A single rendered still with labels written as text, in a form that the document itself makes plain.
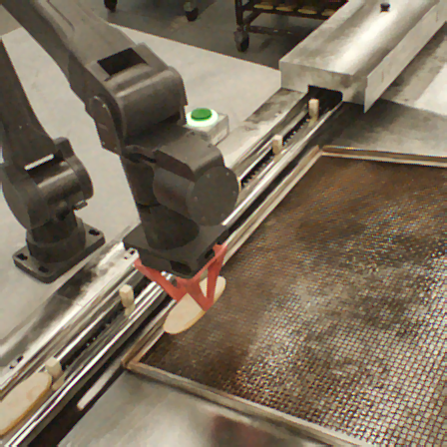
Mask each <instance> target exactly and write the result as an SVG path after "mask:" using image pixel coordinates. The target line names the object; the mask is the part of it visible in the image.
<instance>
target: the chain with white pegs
mask: <svg viewBox="0 0 447 447"><path fill-rule="evenodd" d="M336 92H337V91H336V90H333V91H332V92H331V93H330V94H329V95H328V96H327V97H326V98H325V100H324V101H323V102H322V103H321V104H320V105H319V106H318V101H317V100H313V99H311V101H310V102H309V116H308V117H307V118H306V119H305V120H304V121H303V122H302V123H301V124H300V125H299V126H298V127H297V128H296V129H295V131H293V132H292V133H291V134H290V135H289V136H288V137H286V139H285V140H284V141H282V137H280V136H275V137H274V138H272V153H271V154H270V155H269V156H268V157H267V159H265V160H263V162H262V163H261V164H260V166H258V167H257V168H256V169H255V170H254V172H253V174H251V175H250V176H249V177H248V178H247V179H246V180H245V182H242V184H241V183H240V179H239V178H237V179H238V182H239V191H241V190H242V188H243V187H244V186H245V185H246V184H247V183H248V182H250V181H251V180H252V179H253V178H254V176H255V175H256V174H257V173H258V172H259V171H260V170H261V169H262V168H263V166H264V165H265V164H266V163H267V162H268V161H269V160H271V159H272V158H273V157H274V156H275V155H276V154H277V153H278V152H279V151H280V150H281V149H282V148H283V147H284V146H285V144H286V143H287V142H288V141H289V140H290V139H291V138H292V137H293V136H294V135H295V134H296V133H297V132H298V131H299V130H300V129H301V128H302V127H303V126H304V125H305V124H306V123H307V122H308V121H309V119H310V118H311V117H312V116H313V115H314V114H315V113H316V112H317V111H319V110H320V109H321V108H322V107H323V106H324V105H325V104H326V103H327V102H328V101H329V100H330V99H331V98H332V97H333V95H334V94H335V93H336ZM151 282H152V280H150V279H149V278H148V279H147V280H146V281H145V282H144V284H143V285H141V286H140V287H139V288H138V289H137V290H136V291H135V292H133V289H132V288H131V287H130V286H128V285H126V284H124V285H123V286H122V287H121V288H120V289H119V292H120V296H121V300H122V305H121V308H118V309H117V310H116V311H115V313H114V314H113V315H112V316H111V317H110V318H109V320H107V321H106V322H105V323H104V324H103V325H102V326H101V327H100V328H99V329H98V330H97V331H96V333H94V334H93V335H92V336H91V337H90V338H89V339H88V340H87V341H86V342H85V343H84V344H83V345H82V347H80V348H79V349H78V351H76V352H75V353H74V354H73V355H72V356H71V357H70V358H69V360H67V361H66V362H65V363H64V364H63V365H62V366H61V364H60V361H59V359H57V358H55V357H53V356H50V357H49V358H48V359H47V360H46V361H45V367H46V370H47V373H49V374H50V375H51V376H52V383H51V385H52V384H53V383H54V382H55V381H56V380H57V379H58V377H59V376H60V375H61V374H62V373H63V372H64V371H65V370H66V369H67V368H68V367H69V366H70V365H71V364H72V363H73V362H74V361H75V360H76V358H77V357H78V356H79V355H80V354H81V353H82V352H83V351H84V350H85V349H87V348H88V347H89V346H90V345H91V344H92V343H93V342H94V341H95V340H96V339H97V338H98V336H99V335H100V334H101V333H102V332H103V331H104V330H105V329H106V328H107V327H108V325H109V324H110V323H111V322H112V321H113V320H114V319H115V318H117V317H118V316H119V315H120V314H121V313H122V312H123V311H124V310H125V309H126V308H127V307H128V306H129V305H130V304H131V303H132V302H133V301H134V300H135V298H136V297H137V295H138V294H139V293H140V292H141V291H143V290H144V289H145V288H146V287H147V286H148V285H149V284H150V283H151Z"/></svg>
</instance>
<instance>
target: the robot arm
mask: <svg viewBox="0 0 447 447"><path fill-rule="evenodd" d="M0 4H1V5H2V6H3V7H4V8H5V9H6V10H7V12H8V13H9V14H10V15H11V16H12V17H13V18H14V19H15V20H16V21H17V22H18V23H19V24H20V25H21V26H22V27H23V28H24V30H25V31H26V32H27V33H28V34H29V35H30V36H31V37H32V38H33V39H34V40H35V41H36V42H38V43H39V44H40V46H41V47H42V48H43V49H44V50H45V52H46V53H47V54H48V55H49V56H50V57H51V58H52V60H53V61H54V62H55V63H56V65H57V66H58V67H59V69H60V70H61V72H62V73H63V75H64V76H65V78H66V79H67V81H68V82H69V84H70V89H71V90H72V91H73V92H74V93H75V95H76V96H77V97H78V98H79V99H80V100H81V101H82V102H83V103H84V110H85V112H86V113H87V114H88V115H89V116H90V117H91V118H92V119H93V120H94V124H95V127H96V130H97V134H98V136H99V140H100V143H101V146H102V149H105V150H107V151H109V152H111V153H113V154H115V155H117V156H119V159H120V161H121V164H122V167H123V170H124V173H125V176H126V179H127V181H128V184H129V187H130V190H131V193H132V196H133V199H134V202H135V204H136V207H137V210H138V215H139V218H140V221H141V223H139V224H138V225H137V226H136V227H135V228H133V229H132V230H131V231H130V232H129V233H128V234H126V235H125V236H124V237H123V238H122V244H123V247H124V249H125V250H128V249H129V248H130V247H131V248H134V249H136V250H137V254H138V257H137V259H135V261H134V265H135V268H136V269H138V270H139V271H140V272H142V273H143V274H144V275H145V276H147V277H148V278H149V279H150V280H152V281H153V282H154V283H156V284H157V285H158V287H160V288H161V289H162V290H164V291H165V292H166V293H168V294H169V295H170V296H171V297H172V298H173V299H174V300H176V301H177V302H179V301H180V300H181V299H182V297H183V296H184V295H185V294H186V291H187V293H188V294H189V295H190V296H191V297H192V298H193V300H194V301H195V302H196V303H197V304H198V305H199V306H200V307H201V310H202V311H204V312H207V311H208V310H209V309H210V308H211V307H212V306H213V304H214V300H215V293H216V288H217V281H218V277H219V274H220V271H221V268H222V263H223V261H224V256H225V253H226V250H227V247H226V244H225V243H224V242H225V241H226V240H227V239H228V238H229V235H228V231H227V227H226V224H222V222H223V221H224V220H225V219H226V218H227V217H228V216H229V215H230V213H231V212H232V210H233V209H234V207H235V204H236V203H237V200H238V195H239V182H238V179H237V176H236V174H235V173H234V171H233V170H231V169H230V168H228V167H226V166H225V164H224V157H223V155H222V151H221V150H220V149H219V148H218V147H216V146H214V145H212V144H210V143H208V142H206V141H204V140H202V139H201V138H196V137H195V132H194V130H192V129H189V128H186V127H183V125H185V124H187V123H188V119H187V115H186V111H185V106H187V105H188V104H189V103H188V99H187V94H186V90H185V86H184V82H183V79H182V77H181V75H180V73H179V72H178V70H177V69H176V68H175V67H174V66H171V65H168V64H167V63H165V62H164V61H163V60H162V59H161V58H160V57H159V56H158V55H157V54H156V53H155V52H153V50H152V49H151V48H150V47H149V46H148V45H147V44H146V43H145V42H142V43H139V44H136V43H135V42H134V41H133V40H132V39H131V38H129V37H128V36H127V34H126V33H125V32H124V31H123V30H121V29H120V28H118V27H115V26H112V25H109V24H108V23H107V22H105V21H104V20H102V19H101V18H100V17H98V16H97V14H96V13H94V12H93V11H92V10H91V9H90V8H89V7H88V6H87V5H85V4H84V3H83V2H82V1H81V0H0ZM0 150H1V157H2V159H3V161H4V162H2V163H0V186H1V191H2V195H3V198H4V200H5V202H6V204H7V206H8V208H9V209H10V211H11V213H12V214H13V216H14V218H15V219H16V220H17V222H18V223H19V224H20V225H21V226H23V227H24V228H25V229H26V230H27V231H26V238H25V239H26V242H27V245H25V246H24V247H22V248H21V249H19V250H18V251H17V252H14V253H13V254H12V258H13V260H14V263H15V265H16V266H17V267H19V268H20V269H22V270H24V271H25V272H27V273H28V274H29V275H31V276H34V277H36V278H37V279H39V280H41V281H42V282H44V283H46V284H49V283H53V282H54V281H56V280H57V279H58V278H60V276H61V275H63V274H64V273H67V272H68V271H69V270H71V269H72V268H73V267H75V266H76V265H77V264H79V263H80V262H81V261H83V260H84V259H85V258H87V257H88V256H89V255H90V254H91V253H92V252H94V251H95V250H96V249H98V248H99V247H102V246H103V245H104V244H105V243H106V240H105V236H104V233H103V232H102V231H101V230H99V229H97V228H95V227H93V226H91V225H88V224H86V223H83V221H82V218H78V217H77V216H76V215H75V212H74V210H75V211H78V210H80V209H82V208H84V207H85V206H87V205H88V203H86V201H88V200H89V199H91V198H92V196H93V194H94V189H93V184H92V181H91V179H90V174H89V172H88V170H87V168H86V167H85V165H84V164H83V162H82V161H81V160H80V158H79V157H78V156H76V155H75V153H74V150H73V148H72V146H71V143H70V141H69V139H68V138H67V137H64V136H60V137H58V138H56V139H54V140H53V138H51V137H50V135H49V134H48V133H47V131H46V130H45V129H44V128H43V126H42V125H41V123H40V122H39V120H38V118H37V116H36V114H35V112H34V110H33V108H32V106H31V104H30V102H29V100H28V98H27V96H26V94H25V91H24V89H23V87H22V84H21V82H20V80H19V78H18V75H17V71H16V69H15V67H14V65H13V63H12V60H11V58H10V56H9V54H8V51H7V49H6V47H5V45H4V42H3V40H2V38H1V35H0ZM50 155H53V158H50V159H48V160H46V161H44V162H42V163H40V164H38V165H36V166H34V167H32V168H30V169H28V170H26V168H25V167H27V166H29V165H31V164H33V163H35V162H37V161H39V160H41V159H43V158H45V157H47V156H50ZM206 268H208V274H207V292H206V296H204V294H203V292H202V290H201V286H200V282H201V274H202V273H203V271H204V270H205V269H206ZM159 270H160V271H163V272H166V273H170V274H173V275H175V276H176V278H177V288H175V287H174V286H173V285H172V284H171V283H170V282H169V281H168V280H167V279H166V278H165V277H164V276H163V275H162V274H161V273H160V272H159Z"/></svg>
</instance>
